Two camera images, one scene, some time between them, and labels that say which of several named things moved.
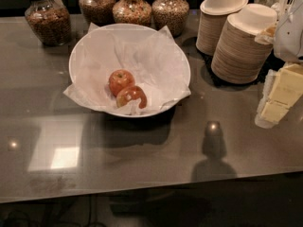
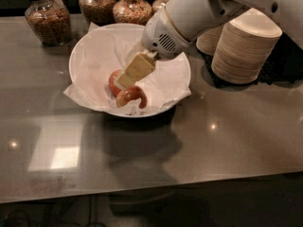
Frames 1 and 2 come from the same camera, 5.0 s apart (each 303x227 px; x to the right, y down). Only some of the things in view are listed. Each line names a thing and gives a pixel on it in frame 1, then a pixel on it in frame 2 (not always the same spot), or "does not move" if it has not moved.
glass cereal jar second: [96, 5] does not move
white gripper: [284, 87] to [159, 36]
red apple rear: [119, 79] does not move
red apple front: [128, 94] does not move
